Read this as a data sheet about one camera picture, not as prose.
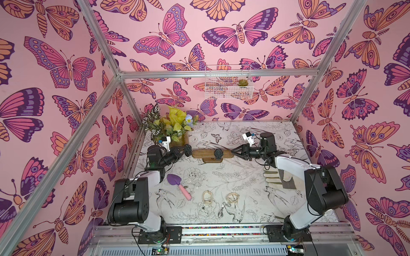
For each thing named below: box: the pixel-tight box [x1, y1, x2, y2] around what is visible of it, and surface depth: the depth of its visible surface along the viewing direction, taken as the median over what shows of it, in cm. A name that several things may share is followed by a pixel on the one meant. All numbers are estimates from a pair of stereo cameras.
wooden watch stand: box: [191, 149, 235, 164], surface depth 96 cm
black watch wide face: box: [214, 148, 224, 161], surface depth 94 cm
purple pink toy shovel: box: [166, 173, 193, 202], surface depth 91 cm
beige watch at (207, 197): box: [202, 189, 214, 205], surface depth 87 cm
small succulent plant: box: [237, 78, 249, 87], surface depth 94 cm
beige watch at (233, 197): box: [226, 192, 240, 203], surface depth 87 cm
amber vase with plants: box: [142, 103, 199, 150], surface depth 93 cm
